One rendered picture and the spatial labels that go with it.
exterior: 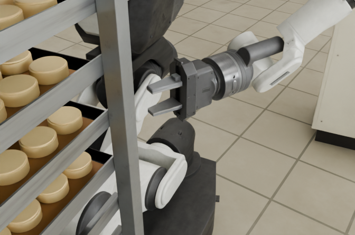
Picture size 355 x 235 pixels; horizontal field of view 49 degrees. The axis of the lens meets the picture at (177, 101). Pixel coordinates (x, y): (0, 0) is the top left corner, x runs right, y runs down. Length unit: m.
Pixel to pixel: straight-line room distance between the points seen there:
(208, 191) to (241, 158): 0.45
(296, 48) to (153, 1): 0.31
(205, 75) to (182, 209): 0.76
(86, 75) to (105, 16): 0.08
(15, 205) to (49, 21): 0.21
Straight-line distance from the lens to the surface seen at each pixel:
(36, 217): 0.59
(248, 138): 1.99
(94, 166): 0.67
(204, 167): 1.55
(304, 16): 0.81
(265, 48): 0.79
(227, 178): 1.76
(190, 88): 0.71
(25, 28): 0.43
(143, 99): 0.97
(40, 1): 0.50
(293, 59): 0.80
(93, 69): 0.54
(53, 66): 0.54
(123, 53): 0.53
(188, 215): 1.38
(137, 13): 0.86
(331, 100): 1.89
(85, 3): 0.50
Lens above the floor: 1.21
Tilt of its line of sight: 33 degrees down
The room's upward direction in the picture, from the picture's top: straight up
